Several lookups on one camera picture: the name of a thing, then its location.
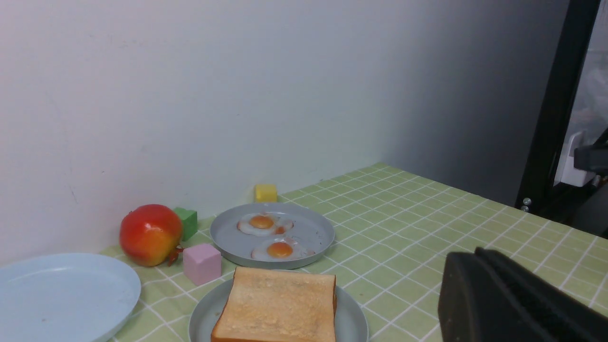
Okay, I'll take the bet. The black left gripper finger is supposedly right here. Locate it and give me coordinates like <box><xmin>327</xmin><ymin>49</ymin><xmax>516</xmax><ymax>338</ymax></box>
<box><xmin>438</xmin><ymin>247</ymin><xmax>608</xmax><ymax>342</ymax></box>

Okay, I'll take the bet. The toast slice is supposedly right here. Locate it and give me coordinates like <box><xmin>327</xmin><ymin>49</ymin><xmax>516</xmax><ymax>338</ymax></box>
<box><xmin>210</xmin><ymin>266</ymin><xmax>337</xmax><ymax>342</ymax></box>

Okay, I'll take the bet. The grey blue egg plate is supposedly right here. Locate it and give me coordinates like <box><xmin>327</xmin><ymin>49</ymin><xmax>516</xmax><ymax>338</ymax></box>
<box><xmin>209</xmin><ymin>203</ymin><xmax>335</xmax><ymax>270</ymax></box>

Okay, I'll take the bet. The front fried egg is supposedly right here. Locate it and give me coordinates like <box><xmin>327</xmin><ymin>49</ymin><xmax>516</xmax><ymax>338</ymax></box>
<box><xmin>250</xmin><ymin>237</ymin><xmax>316</xmax><ymax>262</ymax></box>

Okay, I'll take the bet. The fried egg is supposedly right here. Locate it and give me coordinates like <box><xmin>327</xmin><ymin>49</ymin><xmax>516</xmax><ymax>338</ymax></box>
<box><xmin>237</xmin><ymin>212</ymin><xmax>295</xmax><ymax>237</ymax></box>
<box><xmin>250</xmin><ymin>237</ymin><xmax>316</xmax><ymax>262</ymax></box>

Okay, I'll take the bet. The rear fried egg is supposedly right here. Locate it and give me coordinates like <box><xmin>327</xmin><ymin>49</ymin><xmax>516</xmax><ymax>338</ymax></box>
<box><xmin>237</xmin><ymin>212</ymin><xmax>295</xmax><ymax>237</ymax></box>

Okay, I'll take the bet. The yellow cube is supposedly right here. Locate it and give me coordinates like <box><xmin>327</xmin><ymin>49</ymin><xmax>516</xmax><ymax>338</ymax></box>
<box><xmin>254</xmin><ymin>184</ymin><xmax>278</xmax><ymax>203</ymax></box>

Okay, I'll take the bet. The pink cube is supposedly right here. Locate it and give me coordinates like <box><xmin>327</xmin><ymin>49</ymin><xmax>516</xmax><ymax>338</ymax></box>
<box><xmin>182</xmin><ymin>243</ymin><xmax>222</xmax><ymax>286</ymax></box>

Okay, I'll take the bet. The green cube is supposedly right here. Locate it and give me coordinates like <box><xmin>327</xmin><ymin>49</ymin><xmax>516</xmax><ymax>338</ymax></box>
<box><xmin>173</xmin><ymin>207</ymin><xmax>198</xmax><ymax>242</ymax></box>

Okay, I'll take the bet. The red yellow apple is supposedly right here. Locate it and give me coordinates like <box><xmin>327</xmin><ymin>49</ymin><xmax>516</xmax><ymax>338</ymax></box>
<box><xmin>119</xmin><ymin>204</ymin><xmax>184</xmax><ymax>267</ymax></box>

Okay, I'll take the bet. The light blue bread plate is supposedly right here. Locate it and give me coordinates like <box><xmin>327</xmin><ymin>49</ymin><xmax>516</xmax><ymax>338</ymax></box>
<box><xmin>0</xmin><ymin>253</ymin><xmax>141</xmax><ymax>342</ymax></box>

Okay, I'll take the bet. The white box behind frame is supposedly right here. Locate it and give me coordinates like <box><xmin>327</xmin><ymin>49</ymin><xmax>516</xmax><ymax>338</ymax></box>
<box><xmin>553</xmin><ymin>130</ymin><xmax>595</xmax><ymax>188</ymax></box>

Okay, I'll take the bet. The black metal frame post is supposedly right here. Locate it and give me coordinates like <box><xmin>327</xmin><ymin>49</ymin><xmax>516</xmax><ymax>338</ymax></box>
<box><xmin>515</xmin><ymin>0</ymin><xmax>601</xmax><ymax>213</ymax></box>

